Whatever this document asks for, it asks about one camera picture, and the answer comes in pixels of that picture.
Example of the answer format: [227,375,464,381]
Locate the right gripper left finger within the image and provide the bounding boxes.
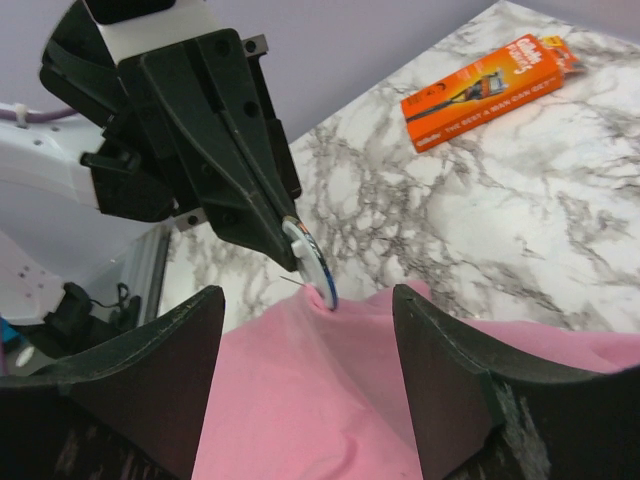
[1,286,225,479]

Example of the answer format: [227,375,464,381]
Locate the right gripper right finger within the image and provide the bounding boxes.
[392,285,639,479]

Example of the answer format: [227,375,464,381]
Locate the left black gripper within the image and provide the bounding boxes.
[40,1,296,271]

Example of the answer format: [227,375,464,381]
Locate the pink t-shirt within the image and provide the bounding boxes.
[194,287,639,479]

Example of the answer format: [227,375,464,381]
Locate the round colourful brooch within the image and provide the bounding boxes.
[282,216,338,311]

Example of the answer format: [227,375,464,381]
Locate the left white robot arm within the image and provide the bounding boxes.
[1,1,301,271]

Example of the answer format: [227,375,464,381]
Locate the orange razor box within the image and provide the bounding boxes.
[401,34,586,153]

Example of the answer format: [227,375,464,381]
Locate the black base frame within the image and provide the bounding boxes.
[1,221,170,375]

